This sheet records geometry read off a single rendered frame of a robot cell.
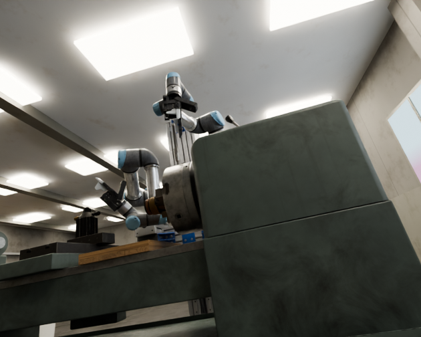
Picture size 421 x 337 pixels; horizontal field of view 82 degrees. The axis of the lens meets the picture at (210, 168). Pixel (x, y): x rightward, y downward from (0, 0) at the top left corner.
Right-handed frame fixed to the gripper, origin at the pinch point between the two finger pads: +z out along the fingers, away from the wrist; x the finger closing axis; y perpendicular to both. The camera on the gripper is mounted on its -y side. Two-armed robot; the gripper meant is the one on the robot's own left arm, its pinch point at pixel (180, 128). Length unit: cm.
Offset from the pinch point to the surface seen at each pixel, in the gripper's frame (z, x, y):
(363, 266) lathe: 64, 8, -49
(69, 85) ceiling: -219, -140, 152
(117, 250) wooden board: 45, -15, 28
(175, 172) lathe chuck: 18.2, -7.3, 3.6
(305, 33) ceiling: -230, -89, -165
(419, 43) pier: -159, -67, -265
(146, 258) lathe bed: 50, -14, 16
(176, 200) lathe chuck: 30.6, -8.4, 4.0
